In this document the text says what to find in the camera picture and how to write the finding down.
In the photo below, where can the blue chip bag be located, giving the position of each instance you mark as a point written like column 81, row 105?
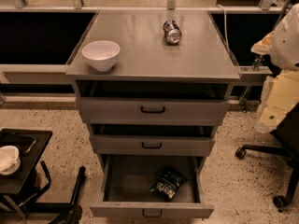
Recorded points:
column 169, row 183

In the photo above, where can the grey drawer cabinet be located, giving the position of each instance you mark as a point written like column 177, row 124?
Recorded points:
column 199, row 57

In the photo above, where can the grey top drawer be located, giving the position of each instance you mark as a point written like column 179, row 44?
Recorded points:
column 149, row 102

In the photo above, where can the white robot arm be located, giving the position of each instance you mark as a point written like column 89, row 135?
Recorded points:
column 280, row 94

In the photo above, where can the grey bottom drawer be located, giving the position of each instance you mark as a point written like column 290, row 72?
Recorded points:
column 126, row 189

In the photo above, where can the black side table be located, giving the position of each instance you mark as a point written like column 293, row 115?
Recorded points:
column 15, row 189

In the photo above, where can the white cup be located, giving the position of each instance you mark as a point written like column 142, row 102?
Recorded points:
column 10, row 160

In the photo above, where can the white bowl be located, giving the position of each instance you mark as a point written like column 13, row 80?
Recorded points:
column 101, row 55

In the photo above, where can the grey drawer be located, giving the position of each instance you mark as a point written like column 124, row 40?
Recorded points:
column 149, row 102
column 173, row 140
column 126, row 189

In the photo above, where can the grey middle drawer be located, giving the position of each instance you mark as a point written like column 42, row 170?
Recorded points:
column 173, row 140

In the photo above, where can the soda can lying down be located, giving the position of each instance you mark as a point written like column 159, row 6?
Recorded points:
column 172, row 33

